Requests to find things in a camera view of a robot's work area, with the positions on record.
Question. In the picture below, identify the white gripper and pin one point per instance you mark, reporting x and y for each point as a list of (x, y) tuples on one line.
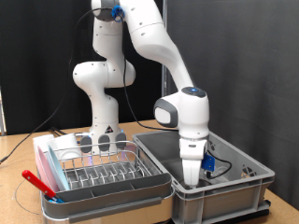
[(193, 152)]

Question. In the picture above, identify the light blue plate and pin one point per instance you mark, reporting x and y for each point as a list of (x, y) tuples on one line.
[(59, 171)]

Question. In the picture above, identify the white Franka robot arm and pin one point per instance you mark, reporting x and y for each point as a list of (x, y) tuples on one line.
[(106, 77)]

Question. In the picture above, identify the grey dish rack base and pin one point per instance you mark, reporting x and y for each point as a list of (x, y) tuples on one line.
[(109, 199)]

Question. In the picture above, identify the grey plastic crate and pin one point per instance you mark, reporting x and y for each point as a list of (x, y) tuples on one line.
[(218, 202)]

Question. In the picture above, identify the white plastic mug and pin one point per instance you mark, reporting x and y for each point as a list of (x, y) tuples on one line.
[(67, 143)]

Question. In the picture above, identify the dark grey backdrop curtain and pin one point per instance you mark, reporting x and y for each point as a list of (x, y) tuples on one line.
[(264, 62)]

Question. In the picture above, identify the pink plate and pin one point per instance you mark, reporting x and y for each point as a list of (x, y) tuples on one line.
[(43, 168)]

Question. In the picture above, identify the white plastic box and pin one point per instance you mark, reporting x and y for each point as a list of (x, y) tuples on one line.
[(42, 143)]

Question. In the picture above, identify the black backdrop curtain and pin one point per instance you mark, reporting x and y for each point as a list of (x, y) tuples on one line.
[(18, 46)]

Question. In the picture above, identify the blue wrist camera bracket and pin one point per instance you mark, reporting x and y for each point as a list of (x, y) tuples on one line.
[(208, 162)]

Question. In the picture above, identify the grey metal post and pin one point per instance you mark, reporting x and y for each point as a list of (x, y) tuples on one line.
[(164, 81), (2, 112)]

